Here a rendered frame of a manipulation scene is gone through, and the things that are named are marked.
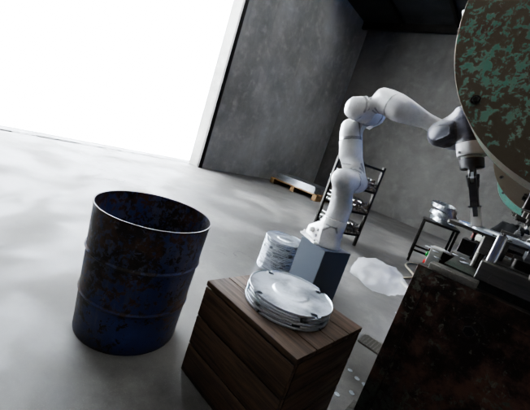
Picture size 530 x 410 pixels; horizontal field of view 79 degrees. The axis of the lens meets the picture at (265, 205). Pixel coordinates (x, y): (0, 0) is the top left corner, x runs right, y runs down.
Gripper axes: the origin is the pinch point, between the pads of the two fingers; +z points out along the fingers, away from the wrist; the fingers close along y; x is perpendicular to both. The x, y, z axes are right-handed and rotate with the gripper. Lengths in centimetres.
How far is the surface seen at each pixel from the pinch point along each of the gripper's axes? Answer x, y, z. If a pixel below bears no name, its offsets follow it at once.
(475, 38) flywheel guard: 4, 36, -45
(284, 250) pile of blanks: -110, -52, 18
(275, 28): -304, -358, -358
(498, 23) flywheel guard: 9, 36, -47
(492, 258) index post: 3.9, 8.9, 12.9
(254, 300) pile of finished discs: -56, 52, 23
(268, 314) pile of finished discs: -51, 53, 26
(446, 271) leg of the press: -7.9, 16.5, 16.5
